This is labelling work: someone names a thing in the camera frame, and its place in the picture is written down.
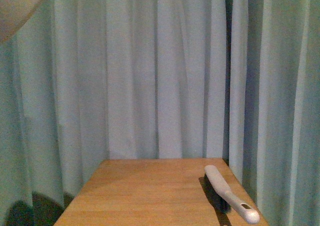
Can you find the beige hand brush black bristles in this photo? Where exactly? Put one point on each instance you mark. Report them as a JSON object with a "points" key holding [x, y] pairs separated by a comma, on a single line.
{"points": [[225, 198]]}

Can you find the beige plastic dustpan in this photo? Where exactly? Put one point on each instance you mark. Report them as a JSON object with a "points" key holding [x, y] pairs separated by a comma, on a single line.
{"points": [[14, 14]]}

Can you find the light green curtain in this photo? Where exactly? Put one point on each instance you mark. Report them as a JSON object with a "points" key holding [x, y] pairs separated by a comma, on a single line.
{"points": [[87, 80]]}

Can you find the wooden nightstand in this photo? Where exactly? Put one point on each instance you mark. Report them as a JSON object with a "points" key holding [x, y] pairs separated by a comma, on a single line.
{"points": [[152, 192]]}

